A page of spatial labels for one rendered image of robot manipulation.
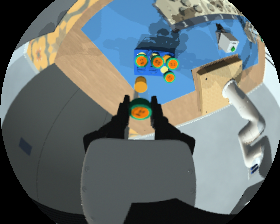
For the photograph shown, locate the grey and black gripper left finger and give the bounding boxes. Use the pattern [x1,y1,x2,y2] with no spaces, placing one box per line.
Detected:
[83,95,130,154]

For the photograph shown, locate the blue tube rack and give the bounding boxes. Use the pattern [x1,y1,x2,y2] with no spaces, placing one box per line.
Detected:
[134,48,175,76]

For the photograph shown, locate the blue bench mat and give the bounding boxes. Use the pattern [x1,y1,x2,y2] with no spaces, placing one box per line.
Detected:
[81,0,258,105]

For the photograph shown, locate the white blank tube rack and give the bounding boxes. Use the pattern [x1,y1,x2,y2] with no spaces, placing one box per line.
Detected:
[244,21,257,44]

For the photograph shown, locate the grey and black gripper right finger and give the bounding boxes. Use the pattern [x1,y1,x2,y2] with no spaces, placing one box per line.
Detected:
[150,96,195,156]

